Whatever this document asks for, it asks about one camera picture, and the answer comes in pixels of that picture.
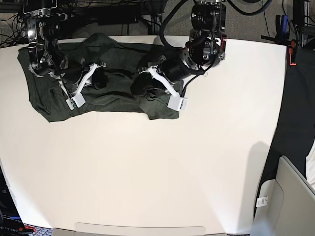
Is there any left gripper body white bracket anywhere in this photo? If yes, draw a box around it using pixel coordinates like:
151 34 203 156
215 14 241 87
138 56 189 111

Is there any red clamp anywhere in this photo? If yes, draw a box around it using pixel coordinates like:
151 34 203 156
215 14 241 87
288 40 298 66

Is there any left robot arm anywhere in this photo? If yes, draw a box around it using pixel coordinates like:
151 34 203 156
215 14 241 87
131 0 227 111

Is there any green long sleeve shirt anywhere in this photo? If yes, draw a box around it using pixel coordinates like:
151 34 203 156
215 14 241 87
17 33 179 122

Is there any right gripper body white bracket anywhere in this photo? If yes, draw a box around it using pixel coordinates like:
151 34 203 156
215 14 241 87
66 63 106 110

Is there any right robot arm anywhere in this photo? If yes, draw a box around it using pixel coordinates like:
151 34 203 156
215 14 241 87
23 0 108 110

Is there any dark grey mat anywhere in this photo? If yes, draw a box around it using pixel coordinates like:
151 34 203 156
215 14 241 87
262 48 315 187

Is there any black box red logo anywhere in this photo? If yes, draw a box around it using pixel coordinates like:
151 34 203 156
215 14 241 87
0 181 25 236

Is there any white plastic bin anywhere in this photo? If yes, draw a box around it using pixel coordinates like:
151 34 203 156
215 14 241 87
250 156 315 236

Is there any blue handled tool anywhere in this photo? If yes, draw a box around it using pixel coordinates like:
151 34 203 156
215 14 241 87
280 15 287 40

